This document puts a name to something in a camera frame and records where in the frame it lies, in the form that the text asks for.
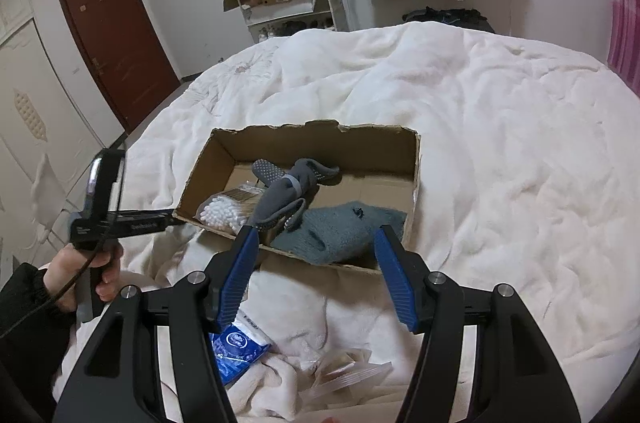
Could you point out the white wardrobe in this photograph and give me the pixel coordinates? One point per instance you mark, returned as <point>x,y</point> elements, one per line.
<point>35,128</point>

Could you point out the cotton swab packet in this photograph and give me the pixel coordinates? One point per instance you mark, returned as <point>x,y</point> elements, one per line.
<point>227,208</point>

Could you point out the dark grey dotted sock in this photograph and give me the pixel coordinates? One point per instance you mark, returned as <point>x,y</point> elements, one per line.
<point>287,198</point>

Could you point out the white fluffy blanket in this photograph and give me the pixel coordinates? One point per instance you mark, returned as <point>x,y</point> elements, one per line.
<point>450,153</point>

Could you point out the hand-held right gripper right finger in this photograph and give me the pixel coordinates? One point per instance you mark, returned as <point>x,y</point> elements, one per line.
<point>395,275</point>

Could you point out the person's left forearm black sleeve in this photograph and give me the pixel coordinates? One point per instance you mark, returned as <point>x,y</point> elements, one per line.
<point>27,328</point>

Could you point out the white shelf rack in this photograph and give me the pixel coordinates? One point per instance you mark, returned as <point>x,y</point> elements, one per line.
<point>295,8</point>

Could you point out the dark clothes pile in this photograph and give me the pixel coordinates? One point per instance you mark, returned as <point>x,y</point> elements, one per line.
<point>445,17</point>

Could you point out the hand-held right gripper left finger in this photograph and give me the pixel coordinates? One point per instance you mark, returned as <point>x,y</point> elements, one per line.
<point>239,270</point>

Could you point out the clear plastic packet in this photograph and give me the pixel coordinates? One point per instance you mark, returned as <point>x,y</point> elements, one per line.
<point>345,368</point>

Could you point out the red-brown wooden door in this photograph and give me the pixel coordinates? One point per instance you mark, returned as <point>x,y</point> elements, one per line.
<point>120,38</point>

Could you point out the person's left hand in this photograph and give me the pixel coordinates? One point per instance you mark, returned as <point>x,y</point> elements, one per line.
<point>70,273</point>

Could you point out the pink curtain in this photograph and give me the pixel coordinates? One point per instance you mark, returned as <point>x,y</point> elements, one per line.
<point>625,18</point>

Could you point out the blue tissue packet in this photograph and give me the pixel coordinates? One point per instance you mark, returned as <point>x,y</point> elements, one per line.
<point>237,348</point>

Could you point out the blue-grey fuzzy sock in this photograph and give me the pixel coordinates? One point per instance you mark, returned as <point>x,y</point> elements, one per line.
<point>340,228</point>

